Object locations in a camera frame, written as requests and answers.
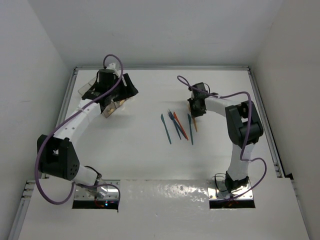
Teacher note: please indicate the clear spoon container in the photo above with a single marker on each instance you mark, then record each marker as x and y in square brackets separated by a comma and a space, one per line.
[121, 102]

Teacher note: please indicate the clear outer container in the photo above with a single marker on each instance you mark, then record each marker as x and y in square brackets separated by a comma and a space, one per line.
[83, 88]

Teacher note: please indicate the orange plastic knife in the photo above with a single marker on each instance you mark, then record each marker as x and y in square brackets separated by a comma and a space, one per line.
[180, 125]

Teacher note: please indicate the clear middle container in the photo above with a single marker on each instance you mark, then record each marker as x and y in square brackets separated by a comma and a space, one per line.
[91, 80]

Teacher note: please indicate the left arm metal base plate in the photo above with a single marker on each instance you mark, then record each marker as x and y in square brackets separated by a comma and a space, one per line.
[102, 190]

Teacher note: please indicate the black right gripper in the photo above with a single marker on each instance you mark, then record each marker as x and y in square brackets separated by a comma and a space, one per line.
[195, 113]

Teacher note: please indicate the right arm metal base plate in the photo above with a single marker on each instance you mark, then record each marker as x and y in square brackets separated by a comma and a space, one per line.
[217, 191]

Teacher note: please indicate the teal plastic knife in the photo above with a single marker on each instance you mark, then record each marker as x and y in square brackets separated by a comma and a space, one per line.
[166, 129]
[190, 128]

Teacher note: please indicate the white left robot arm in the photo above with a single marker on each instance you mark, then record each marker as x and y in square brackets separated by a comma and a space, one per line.
[57, 152]

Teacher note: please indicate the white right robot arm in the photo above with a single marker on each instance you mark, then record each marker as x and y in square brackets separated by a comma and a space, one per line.
[244, 129]

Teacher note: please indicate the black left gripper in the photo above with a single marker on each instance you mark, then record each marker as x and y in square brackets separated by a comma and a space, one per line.
[128, 91]

